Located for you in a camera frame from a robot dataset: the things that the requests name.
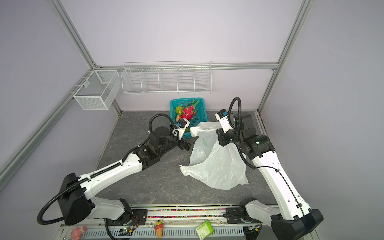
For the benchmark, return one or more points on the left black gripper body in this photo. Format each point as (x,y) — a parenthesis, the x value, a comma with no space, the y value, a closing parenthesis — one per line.
(181,143)

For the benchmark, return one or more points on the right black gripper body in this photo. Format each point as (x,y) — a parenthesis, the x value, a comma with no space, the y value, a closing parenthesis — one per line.
(226,139)

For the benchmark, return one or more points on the white plastic bag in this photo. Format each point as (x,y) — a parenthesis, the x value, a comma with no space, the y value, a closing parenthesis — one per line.
(216,166)

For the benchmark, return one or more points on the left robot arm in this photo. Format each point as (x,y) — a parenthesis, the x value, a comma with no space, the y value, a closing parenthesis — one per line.
(77,199)

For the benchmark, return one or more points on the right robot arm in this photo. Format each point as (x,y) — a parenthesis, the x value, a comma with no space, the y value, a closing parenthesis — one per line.
(293,218)

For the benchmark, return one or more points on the fake red dragon fruit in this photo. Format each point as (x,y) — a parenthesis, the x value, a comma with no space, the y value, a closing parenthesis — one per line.
(190,110)

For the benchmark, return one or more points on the fake green fruit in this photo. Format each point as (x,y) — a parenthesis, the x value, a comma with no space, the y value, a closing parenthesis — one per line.
(179,110)

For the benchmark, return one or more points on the teal plastic basket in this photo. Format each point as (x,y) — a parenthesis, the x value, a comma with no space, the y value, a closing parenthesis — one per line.
(201,115)

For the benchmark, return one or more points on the toy ice cream cone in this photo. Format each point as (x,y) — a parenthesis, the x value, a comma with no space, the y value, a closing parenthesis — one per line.
(159,228)

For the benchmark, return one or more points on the green white box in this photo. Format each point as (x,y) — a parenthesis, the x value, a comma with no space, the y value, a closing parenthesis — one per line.
(204,230)

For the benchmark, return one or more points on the pink toy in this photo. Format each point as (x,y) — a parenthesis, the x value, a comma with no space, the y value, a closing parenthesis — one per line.
(77,232)

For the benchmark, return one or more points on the white wire shelf rack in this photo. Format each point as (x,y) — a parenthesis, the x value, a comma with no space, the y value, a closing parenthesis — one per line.
(167,77)

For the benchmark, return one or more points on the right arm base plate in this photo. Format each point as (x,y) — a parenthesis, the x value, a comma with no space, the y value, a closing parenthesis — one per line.
(238,215)

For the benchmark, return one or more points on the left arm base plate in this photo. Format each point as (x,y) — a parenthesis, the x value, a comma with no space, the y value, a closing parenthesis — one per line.
(136,217)

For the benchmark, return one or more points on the white mesh wall basket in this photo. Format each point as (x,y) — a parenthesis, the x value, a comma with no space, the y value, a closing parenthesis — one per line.
(99,90)

